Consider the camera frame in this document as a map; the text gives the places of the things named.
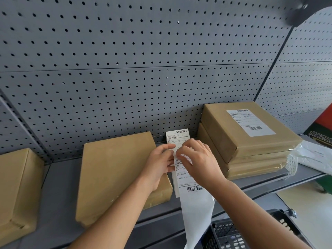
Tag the person's right hand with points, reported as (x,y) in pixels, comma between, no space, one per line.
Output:
(202,163)

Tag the person's left hand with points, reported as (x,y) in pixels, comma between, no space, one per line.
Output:
(155,165)

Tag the person's right thumb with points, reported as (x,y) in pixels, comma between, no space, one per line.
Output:
(185,160)

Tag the person's left thumb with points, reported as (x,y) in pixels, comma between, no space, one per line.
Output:
(169,147)

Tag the white shipping label strip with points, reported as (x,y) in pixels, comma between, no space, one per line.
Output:
(197,212)

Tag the person's right forearm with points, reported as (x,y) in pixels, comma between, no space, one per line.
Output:
(256,217)

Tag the person's left forearm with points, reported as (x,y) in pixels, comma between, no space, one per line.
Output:
(116,217)

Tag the brown paper wrapped parcel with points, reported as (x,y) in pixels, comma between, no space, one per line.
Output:
(254,174)
(114,173)
(215,150)
(18,194)

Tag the brown parcel with white label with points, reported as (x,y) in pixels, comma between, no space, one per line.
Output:
(249,132)

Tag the black plastic basket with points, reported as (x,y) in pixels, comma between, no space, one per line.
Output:
(233,233)

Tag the grey pegboard panel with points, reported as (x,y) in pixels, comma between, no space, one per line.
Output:
(129,62)
(18,132)
(303,75)

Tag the grey metal shelf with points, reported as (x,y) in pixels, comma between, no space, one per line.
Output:
(62,194)

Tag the white plastic mailer bag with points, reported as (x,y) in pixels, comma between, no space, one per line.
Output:
(311,155)

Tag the green and red carton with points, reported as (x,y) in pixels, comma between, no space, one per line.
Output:
(323,127)

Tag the blurred black object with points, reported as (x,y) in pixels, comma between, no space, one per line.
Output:
(302,9)

